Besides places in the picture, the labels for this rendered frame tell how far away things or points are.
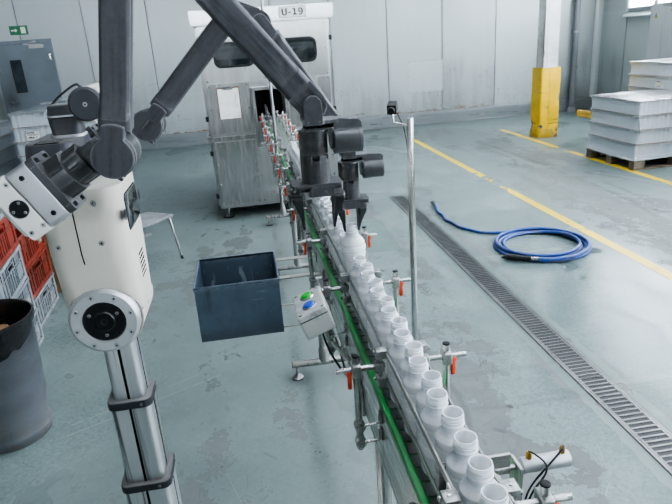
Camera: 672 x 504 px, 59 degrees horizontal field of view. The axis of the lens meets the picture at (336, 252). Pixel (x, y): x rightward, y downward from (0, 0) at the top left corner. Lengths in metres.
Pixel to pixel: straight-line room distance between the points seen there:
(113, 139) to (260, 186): 5.33
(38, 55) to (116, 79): 11.07
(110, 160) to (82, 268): 0.34
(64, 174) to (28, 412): 2.20
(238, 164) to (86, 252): 5.04
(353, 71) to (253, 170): 5.95
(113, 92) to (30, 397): 2.28
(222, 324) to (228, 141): 4.26
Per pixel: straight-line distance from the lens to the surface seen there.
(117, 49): 1.16
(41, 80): 12.24
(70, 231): 1.38
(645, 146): 8.14
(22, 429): 3.30
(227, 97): 6.27
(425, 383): 1.11
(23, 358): 3.16
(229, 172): 6.38
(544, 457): 1.11
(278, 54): 1.15
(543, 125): 10.39
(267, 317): 2.23
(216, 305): 2.21
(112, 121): 1.16
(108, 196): 1.35
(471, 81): 12.67
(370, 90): 12.07
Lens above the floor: 1.76
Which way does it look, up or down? 20 degrees down
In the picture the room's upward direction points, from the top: 4 degrees counter-clockwise
